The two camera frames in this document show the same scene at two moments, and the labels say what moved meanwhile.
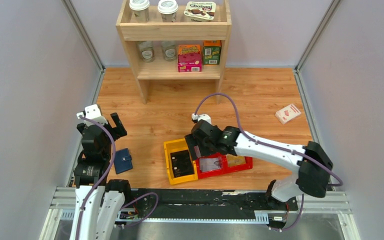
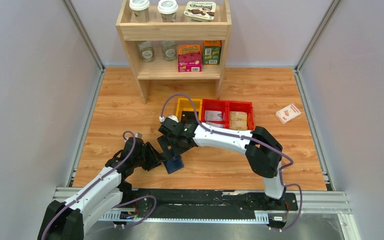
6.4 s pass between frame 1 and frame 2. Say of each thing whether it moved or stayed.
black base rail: stayed
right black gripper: moved
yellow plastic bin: moved
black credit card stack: moved
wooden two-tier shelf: stayed
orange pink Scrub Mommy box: stayed
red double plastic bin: moved
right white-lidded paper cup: stayed
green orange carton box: stayed
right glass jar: stayed
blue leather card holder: moved
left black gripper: moved
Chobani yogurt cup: stayed
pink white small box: stayed
